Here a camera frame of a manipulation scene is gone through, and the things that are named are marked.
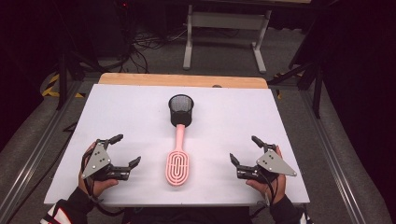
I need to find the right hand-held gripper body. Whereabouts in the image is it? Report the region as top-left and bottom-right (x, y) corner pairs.
(236, 143), (298, 185)

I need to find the yellow black hazard tape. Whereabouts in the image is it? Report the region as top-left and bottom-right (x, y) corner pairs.
(41, 73), (86, 99)

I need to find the left hand-held gripper cable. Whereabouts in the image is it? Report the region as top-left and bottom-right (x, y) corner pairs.
(80, 153), (126, 217)

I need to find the person's right hand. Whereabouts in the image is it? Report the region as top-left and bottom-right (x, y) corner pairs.
(245, 145), (288, 205)

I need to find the black metal stand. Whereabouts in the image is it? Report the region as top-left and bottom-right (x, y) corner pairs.
(268, 59), (325, 119)
(55, 50), (94, 110)

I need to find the pink hairbrush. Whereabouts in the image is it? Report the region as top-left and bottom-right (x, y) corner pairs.
(164, 123), (191, 188)

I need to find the person's dark lap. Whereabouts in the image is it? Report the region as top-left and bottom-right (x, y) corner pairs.
(121, 206), (254, 224)

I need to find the right hand-held gripper cable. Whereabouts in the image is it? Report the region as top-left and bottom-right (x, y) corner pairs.
(248, 170), (279, 218)

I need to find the white metal frame desk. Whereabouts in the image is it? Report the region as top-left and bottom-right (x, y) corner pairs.
(182, 3), (273, 75)

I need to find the hand-held gripper cable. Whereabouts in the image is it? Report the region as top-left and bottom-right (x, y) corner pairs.
(80, 153), (126, 217)
(248, 170), (279, 218)

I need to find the bundle of black floor cables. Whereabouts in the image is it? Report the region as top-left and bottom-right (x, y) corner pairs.
(101, 24), (188, 75)

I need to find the black mesh pen holder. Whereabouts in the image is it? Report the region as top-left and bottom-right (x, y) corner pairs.
(167, 93), (195, 128)

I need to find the person's left hand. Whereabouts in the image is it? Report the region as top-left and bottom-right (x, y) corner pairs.
(77, 141), (120, 199)

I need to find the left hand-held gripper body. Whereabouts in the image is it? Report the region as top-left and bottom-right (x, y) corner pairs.
(81, 138), (132, 182)

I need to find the aluminium floor rail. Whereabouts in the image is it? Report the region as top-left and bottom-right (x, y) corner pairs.
(299, 89), (369, 224)
(0, 78), (83, 224)

